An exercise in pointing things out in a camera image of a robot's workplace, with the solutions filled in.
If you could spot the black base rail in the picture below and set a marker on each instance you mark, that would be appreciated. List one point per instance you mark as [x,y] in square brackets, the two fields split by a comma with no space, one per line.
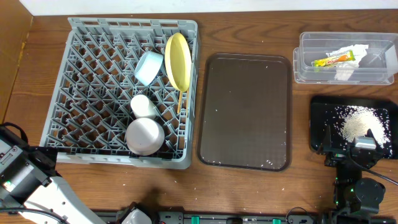
[180,216]

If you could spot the white paper napkin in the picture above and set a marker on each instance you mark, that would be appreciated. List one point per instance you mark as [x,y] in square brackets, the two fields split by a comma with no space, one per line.
[345,69]

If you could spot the clear plastic bin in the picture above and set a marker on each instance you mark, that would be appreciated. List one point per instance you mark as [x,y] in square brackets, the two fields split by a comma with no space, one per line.
[378,67]

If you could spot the dark brown tray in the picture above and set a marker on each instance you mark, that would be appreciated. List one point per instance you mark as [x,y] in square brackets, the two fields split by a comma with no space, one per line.
[247,112]

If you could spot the yellow green snack wrapper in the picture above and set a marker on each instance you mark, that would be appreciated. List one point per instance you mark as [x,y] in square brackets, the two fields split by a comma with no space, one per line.
[331,61]

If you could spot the light blue saucer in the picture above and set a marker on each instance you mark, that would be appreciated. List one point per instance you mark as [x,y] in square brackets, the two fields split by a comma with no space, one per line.
[148,67]

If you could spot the grey plastic dish rack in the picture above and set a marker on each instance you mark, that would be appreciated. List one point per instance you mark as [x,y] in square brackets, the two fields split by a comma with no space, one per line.
[90,108]

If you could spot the black bin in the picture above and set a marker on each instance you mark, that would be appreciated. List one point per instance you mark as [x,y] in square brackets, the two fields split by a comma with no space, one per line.
[318,103]

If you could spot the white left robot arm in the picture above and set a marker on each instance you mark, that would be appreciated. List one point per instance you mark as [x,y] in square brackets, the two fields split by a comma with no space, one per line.
[30,185]

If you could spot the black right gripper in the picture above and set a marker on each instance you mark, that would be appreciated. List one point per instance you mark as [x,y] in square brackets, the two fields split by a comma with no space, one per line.
[347,155]

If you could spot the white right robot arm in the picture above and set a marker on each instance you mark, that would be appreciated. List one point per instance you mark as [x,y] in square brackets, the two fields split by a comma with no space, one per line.
[356,197]

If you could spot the wooden chopstick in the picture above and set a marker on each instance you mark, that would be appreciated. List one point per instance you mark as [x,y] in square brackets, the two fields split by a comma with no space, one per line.
[179,102]
[186,116]

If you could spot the spilled rice pile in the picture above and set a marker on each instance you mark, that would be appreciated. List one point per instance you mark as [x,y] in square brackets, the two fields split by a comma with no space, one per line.
[348,122]

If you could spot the cream white cup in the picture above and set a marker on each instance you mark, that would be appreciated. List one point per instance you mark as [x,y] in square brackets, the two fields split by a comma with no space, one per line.
[142,107]

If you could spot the yellow plate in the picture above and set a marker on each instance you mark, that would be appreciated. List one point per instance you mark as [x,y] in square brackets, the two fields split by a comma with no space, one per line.
[178,62]

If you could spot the pink bowl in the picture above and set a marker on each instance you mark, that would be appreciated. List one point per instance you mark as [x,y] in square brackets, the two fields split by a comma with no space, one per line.
[144,136]

